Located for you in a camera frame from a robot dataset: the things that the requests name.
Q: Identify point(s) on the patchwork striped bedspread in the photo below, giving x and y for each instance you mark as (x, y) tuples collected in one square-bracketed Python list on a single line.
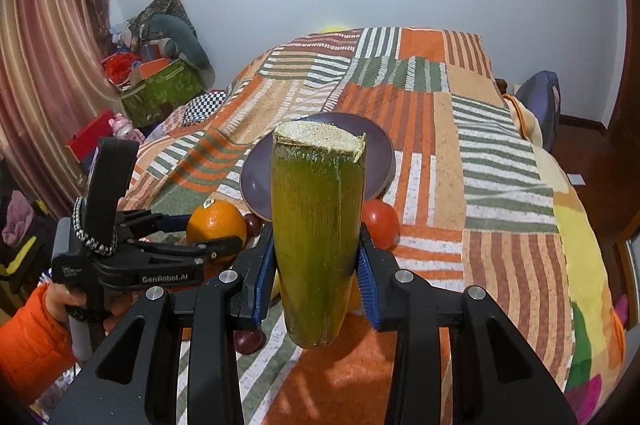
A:
[(528, 330)]

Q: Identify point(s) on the striped pink curtain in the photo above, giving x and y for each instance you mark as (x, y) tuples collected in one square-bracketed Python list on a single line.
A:
[(52, 85)]

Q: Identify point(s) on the green sugarcane piece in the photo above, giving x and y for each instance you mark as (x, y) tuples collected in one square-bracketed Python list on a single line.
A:
[(316, 260)]

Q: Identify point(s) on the purple plate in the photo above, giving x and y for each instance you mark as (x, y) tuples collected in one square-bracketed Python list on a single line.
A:
[(317, 164)]

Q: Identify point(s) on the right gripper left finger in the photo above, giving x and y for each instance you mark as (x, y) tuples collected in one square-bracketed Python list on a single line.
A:
[(235, 300)]

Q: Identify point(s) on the left hand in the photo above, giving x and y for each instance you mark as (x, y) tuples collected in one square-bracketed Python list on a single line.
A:
[(57, 298)]

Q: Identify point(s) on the red tomato far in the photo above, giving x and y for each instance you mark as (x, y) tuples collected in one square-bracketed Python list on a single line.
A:
[(382, 223)]

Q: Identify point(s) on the dark red grape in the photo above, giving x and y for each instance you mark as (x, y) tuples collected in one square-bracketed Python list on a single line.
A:
[(253, 225), (248, 342)]

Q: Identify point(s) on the dark red grape near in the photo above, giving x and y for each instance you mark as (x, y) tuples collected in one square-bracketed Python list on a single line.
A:
[(248, 342)]

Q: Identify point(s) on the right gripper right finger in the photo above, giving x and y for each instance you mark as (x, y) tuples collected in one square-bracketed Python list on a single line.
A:
[(400, 301)]

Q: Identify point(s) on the checkered black white cloth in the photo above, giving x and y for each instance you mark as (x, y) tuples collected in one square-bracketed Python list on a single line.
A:
[(202, 107)]

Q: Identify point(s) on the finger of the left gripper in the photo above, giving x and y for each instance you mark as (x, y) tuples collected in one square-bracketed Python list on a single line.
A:
[(138, 252), (138, 223)]

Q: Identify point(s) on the green fabric storage box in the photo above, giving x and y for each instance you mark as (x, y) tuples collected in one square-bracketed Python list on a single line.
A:
[(152, 99)]

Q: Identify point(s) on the pink plush toy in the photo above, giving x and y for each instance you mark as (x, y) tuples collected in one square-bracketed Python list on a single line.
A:
[(123, 128)]

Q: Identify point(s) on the red box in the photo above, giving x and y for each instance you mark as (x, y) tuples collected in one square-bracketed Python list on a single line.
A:
[(86, 140)]

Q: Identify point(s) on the large orange with sticker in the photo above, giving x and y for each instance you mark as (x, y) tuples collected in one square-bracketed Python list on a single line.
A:
[(216, 219)]

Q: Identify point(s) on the blue backpack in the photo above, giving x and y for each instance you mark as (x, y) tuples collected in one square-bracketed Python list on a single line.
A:
[(541, 95)]

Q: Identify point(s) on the grey plush pillow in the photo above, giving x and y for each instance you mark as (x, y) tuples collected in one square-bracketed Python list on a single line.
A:
[(187, 46)]

